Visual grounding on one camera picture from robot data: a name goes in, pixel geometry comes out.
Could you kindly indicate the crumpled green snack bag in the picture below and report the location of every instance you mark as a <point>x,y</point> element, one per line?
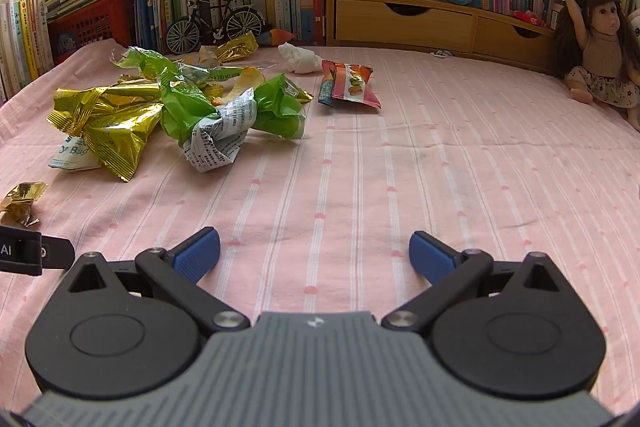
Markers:
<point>277,112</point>

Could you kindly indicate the wooden drawer organizer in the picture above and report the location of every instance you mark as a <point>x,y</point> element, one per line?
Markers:
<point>400,24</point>

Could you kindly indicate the row of white yellow books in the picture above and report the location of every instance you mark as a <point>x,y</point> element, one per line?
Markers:
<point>27,37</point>

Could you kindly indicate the small crumpled gold wrapper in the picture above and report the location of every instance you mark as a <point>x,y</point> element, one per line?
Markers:
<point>20,202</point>

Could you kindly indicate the pink striped cloth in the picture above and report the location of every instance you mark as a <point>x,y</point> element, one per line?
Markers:
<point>375,187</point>

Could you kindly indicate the small white striped clip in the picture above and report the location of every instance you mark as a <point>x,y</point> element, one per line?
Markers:
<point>441,53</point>

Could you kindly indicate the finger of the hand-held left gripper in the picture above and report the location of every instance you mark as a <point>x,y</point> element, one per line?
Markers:
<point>30,252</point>

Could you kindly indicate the red plastic crate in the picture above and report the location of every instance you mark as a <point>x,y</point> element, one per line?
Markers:
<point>95,24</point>

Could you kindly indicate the white bag blue print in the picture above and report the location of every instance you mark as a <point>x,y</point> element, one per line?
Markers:
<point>70,157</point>

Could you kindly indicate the multicoloured fabric toy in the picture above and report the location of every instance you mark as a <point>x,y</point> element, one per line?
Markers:
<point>272,37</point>

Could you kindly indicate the green white printed snack bag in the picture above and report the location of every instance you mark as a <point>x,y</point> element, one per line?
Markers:
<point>215,142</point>

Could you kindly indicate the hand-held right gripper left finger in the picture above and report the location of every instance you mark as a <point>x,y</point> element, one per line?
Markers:
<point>197,253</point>

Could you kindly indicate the white crumpled tissue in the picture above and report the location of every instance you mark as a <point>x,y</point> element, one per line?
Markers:
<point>300,57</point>

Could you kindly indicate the large gold snack bag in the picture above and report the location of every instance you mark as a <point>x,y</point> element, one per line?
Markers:
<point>115,132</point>

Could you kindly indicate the brown haired doll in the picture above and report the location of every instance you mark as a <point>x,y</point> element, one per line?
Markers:
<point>607,52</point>

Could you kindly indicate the yellow torn wrapper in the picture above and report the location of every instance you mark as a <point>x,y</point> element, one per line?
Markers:
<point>245,79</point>

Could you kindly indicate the white plush toy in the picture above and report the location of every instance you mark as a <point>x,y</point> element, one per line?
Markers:
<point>636,24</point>

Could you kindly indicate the small red pink toy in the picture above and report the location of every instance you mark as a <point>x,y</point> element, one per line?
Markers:
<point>530,17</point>

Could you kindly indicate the orange red snack packet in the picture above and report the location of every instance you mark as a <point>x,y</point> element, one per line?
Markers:
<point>352,84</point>

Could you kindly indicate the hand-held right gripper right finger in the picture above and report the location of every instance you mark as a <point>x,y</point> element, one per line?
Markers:
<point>431,254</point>

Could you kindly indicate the black miniature bicycle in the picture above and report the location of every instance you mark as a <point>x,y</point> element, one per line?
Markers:
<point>218,33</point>

